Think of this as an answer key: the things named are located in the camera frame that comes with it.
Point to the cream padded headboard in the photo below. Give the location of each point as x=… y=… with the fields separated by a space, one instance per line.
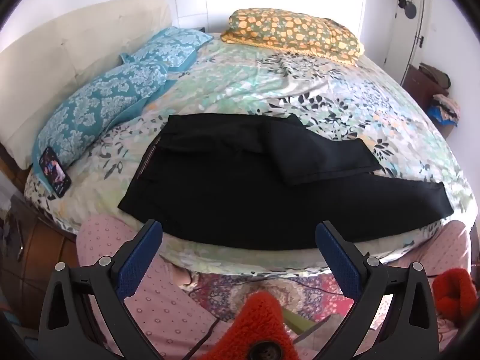
x=75 y=45

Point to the white door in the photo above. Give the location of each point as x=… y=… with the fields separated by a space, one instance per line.
x=408 y=45

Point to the patterned red rug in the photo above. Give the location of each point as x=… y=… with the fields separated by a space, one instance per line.
x=232 y=292

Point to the black smartphone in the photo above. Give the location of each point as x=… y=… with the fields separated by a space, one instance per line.
x=54 y=170

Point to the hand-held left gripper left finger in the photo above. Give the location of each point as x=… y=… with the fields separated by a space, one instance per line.
x=140 y=262

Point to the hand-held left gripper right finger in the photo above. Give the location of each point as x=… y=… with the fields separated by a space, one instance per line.
x=337 y=258

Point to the bed with floral sheet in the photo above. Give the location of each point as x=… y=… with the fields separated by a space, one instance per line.
x=337 y=93

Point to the brown wooden dresser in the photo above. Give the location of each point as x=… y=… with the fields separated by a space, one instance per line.
x=420 y=86

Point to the person's left leg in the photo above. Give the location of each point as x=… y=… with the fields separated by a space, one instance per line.
x=168 y=307

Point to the large teal damask pillow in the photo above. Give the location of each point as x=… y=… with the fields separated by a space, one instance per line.
x=101 y=105

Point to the small teal damask pillow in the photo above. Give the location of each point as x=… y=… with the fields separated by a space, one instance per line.
x=176 y=45

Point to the olive folded cloth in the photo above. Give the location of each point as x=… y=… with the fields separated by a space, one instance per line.
x=435 y=73

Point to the stack of colourful folded clothes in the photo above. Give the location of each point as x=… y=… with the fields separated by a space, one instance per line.
x=446 y=108

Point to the black hat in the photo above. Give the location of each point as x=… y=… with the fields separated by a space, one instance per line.
x=409 y=9

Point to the brown wooden nightstand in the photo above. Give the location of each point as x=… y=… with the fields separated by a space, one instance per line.
x=41 y=243

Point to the brown wooden bed frame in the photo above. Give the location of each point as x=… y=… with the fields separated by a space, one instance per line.
x=9 y=165

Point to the black pants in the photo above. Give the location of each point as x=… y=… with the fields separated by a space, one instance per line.
x=225 y=195

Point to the person's right forearm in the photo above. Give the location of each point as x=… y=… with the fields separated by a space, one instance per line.
x=455 y=292

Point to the yellow floral folded blanket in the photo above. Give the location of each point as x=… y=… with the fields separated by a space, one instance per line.
x=292 y=30

